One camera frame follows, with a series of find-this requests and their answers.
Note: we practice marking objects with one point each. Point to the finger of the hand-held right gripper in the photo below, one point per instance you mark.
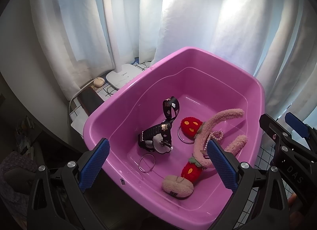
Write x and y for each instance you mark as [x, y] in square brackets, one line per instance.
[297, 126]
[284, 145]

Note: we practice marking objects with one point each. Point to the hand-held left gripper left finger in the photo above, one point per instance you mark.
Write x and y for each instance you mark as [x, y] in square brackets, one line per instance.
[95, 165]

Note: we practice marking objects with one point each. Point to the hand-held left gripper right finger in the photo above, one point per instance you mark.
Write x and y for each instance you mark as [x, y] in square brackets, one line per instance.
[223, 168]

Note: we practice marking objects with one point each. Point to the silver bangle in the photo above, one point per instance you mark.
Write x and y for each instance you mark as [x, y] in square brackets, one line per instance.
[182, 139]

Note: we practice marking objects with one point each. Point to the pink fluffy strawberry headband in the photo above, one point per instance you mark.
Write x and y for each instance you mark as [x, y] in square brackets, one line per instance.
[223, 116]

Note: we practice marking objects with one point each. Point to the black wrist watch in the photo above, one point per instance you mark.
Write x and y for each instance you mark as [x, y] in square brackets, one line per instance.
[151, 131]

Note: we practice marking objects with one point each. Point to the pink plastic basin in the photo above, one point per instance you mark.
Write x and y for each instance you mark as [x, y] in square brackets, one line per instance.
[198, 84]

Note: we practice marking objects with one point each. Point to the black flat case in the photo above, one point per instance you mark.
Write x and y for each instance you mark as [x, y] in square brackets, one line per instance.
[89, 100]

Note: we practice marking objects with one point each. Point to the grey fuzzy cushion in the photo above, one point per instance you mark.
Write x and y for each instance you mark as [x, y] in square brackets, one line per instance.
[14, 170]

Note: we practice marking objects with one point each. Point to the beige earbud case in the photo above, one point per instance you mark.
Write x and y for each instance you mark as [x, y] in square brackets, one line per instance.
[98, 82]

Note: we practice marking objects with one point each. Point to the white desk lamp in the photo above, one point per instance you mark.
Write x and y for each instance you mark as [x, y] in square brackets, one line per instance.
[123, 74]

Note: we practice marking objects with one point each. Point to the white curtain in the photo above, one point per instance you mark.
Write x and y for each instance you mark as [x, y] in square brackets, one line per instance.
[198, 22]

